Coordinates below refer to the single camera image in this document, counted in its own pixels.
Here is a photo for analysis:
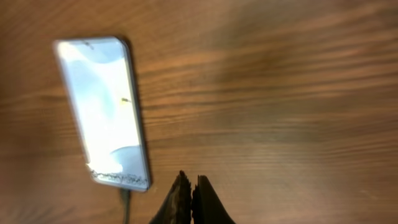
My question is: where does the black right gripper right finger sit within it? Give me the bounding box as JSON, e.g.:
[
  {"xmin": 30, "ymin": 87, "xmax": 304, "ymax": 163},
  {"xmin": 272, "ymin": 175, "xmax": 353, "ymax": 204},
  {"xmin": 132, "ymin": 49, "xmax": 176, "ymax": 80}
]
[{"xmin": 191, "ymin": 175, "xmax": 235, "ymax": 224}]

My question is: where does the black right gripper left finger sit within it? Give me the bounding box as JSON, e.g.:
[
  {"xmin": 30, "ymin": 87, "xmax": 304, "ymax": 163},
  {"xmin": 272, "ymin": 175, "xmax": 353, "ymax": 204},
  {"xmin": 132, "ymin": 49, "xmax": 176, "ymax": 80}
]
[{"xmin": 149, "ymin": 170, "xmax": 192, "ymax": 224}]

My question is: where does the black USB charging cable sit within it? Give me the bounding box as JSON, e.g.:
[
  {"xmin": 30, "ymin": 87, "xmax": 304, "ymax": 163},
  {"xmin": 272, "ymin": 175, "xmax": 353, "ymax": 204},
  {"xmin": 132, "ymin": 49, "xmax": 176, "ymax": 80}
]
[{"xmin": 119, "ymin": 188, "xmax": 132, "ymax": 224}]

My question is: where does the blue Galaxy S24 smartphone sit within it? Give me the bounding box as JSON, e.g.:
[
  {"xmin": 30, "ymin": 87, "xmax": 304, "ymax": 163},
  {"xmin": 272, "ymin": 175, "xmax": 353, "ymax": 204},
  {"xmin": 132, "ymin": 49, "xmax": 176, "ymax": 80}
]
[{"xmin": 53, "ymin": 36, "xmax": 150, "ymax": 191}]

